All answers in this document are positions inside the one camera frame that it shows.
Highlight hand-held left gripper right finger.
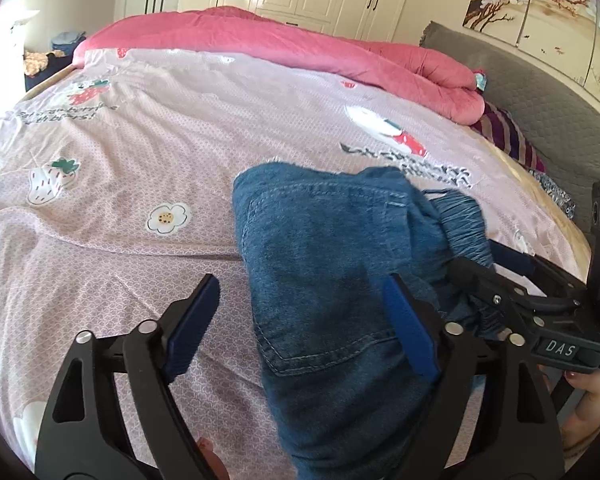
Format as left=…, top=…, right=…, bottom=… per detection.
left=382, top=273, right=566, bottom=480

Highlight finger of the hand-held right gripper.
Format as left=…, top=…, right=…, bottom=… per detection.
left=487, top=241, right=589, bottom=307
left=447, top=255, right=587, bottom=333

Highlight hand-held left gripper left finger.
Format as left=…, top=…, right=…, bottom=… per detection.
left=34, top=273, right=221, bottom=480

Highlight blue denim pants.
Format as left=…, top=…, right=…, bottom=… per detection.
left=231, top=162, right=496, bottom=480

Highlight person's left hand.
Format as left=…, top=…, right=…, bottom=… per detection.
left=197, top=436, right=231, bottom=480

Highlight person's right hand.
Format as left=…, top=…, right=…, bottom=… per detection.
left=540, top=339, right=600, bottom=461

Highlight dark floral pillow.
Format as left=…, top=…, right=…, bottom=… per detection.
left=530, top=170, right=578, bottom=221

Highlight purple striped pillow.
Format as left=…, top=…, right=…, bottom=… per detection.
left=472, top=102, right=549, bottom=173

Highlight grey padded headboard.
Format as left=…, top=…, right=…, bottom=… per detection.
left=420, top=21, right=600, bottom=281

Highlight pink strawberry print bedsheet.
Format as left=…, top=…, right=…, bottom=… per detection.
left=0, top=47, right=588, bottom=480

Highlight pink quilt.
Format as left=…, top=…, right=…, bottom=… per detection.
left=72, top=6, right=486, bottom=126

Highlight pile of clothes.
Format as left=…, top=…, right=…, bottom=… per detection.
left=22, top=31, right=88, bottom=93

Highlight tree wall painting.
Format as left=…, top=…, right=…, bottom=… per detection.
left=462, top=0, right=600, bottom=111

